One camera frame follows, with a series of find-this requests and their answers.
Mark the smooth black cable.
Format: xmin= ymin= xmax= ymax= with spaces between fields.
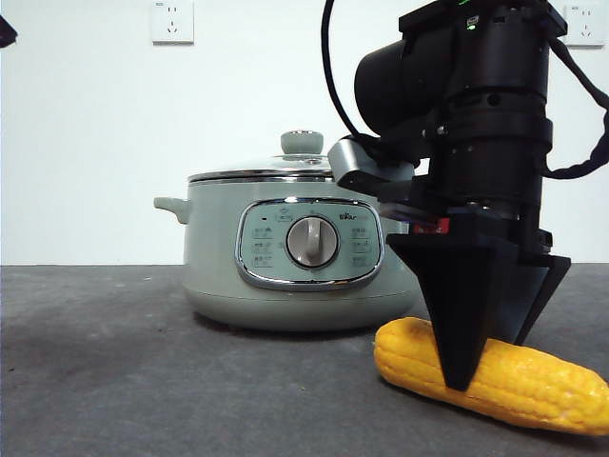
xmin=321 ymin=0 xmax=382 ymax=144

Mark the braided black cable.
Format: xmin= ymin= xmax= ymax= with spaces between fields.
xmin=545 ymin=35 xmax=609 ymax=181

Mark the glass lid with green knob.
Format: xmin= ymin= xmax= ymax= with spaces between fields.
xmin=187 ymin=129 xmax=344 ymax=185

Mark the pale green electric pot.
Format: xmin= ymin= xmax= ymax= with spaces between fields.
xmin=152 ymin=176 xmax=432 ymax=333

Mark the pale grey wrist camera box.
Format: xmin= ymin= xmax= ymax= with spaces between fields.
xmin=326 ymin=135 xmax=422 ymax=192

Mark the white wall socket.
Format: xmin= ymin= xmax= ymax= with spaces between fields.
xmin=151 ymin=0 xmax=195 ymax=47
xmin=563 ymin=3 xmax=606 ymax=49

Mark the yellow corn cob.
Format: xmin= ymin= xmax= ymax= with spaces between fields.
xmin=373 ymin=317 xmax=609 ymax=437

